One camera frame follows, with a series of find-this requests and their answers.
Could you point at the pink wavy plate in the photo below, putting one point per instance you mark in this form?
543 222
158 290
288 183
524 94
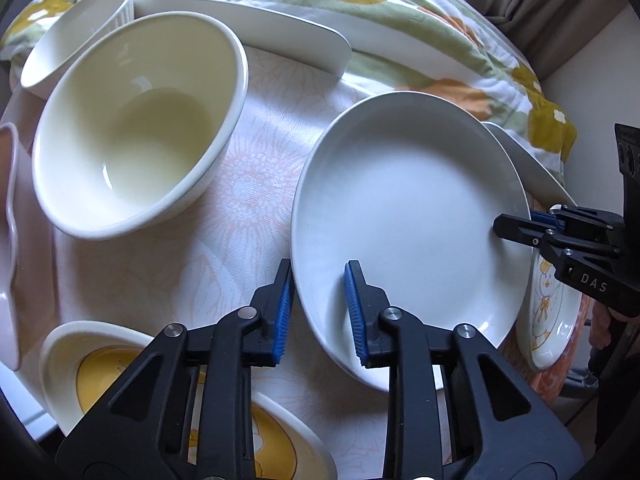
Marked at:
7 260

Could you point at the white shallow plate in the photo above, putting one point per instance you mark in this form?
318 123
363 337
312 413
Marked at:
530 170

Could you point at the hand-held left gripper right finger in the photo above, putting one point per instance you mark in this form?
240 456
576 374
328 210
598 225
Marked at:
355 310

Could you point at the large cream bowl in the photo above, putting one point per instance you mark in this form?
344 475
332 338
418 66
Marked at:
140 125

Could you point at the white deep plate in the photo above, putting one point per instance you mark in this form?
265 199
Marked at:
415 210

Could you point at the cream yellow print dish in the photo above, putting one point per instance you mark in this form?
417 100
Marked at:
65 360

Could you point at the white duck print plate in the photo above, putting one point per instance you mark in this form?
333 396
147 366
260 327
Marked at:
542 320

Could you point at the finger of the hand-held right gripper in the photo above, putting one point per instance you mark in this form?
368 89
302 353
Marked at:
515 227
542 217

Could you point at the small white ribbed bowl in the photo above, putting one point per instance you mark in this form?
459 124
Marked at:
75 35

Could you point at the white table edge rail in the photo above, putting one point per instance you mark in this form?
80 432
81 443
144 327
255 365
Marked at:
260 25
400 45

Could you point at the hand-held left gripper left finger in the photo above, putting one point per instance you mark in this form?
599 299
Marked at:
282 310

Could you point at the beige curtain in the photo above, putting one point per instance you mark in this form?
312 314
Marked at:
525 0

